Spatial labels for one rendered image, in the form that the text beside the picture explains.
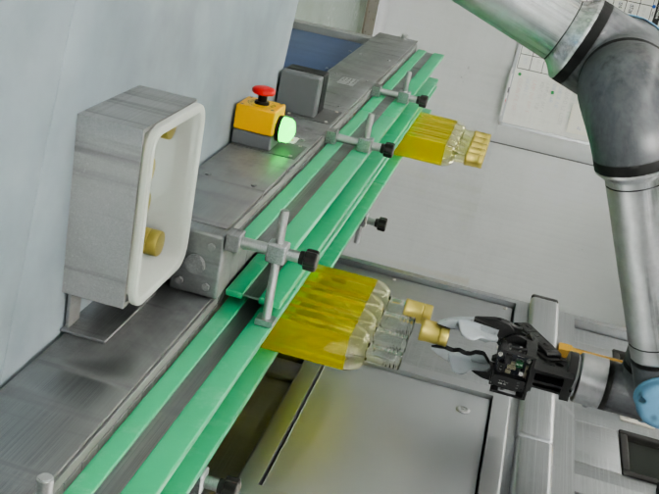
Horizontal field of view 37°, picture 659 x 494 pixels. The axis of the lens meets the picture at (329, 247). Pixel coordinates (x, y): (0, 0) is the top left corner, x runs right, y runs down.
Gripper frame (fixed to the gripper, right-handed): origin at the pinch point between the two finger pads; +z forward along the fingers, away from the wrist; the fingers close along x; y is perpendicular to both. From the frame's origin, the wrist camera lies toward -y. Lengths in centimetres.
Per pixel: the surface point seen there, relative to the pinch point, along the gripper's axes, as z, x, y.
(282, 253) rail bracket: 22.4, -15.2, 21.7
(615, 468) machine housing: -31.3, 16.7, -4.5
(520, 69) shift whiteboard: 4, 51, -577
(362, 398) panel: 9.7, 12.7, 3.2
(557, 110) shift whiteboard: -29, 73, -577
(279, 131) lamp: 35.5, -19.3, -20.3
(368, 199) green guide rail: 24, 2, -62
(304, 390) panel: 18.3, 12.1, 6.8
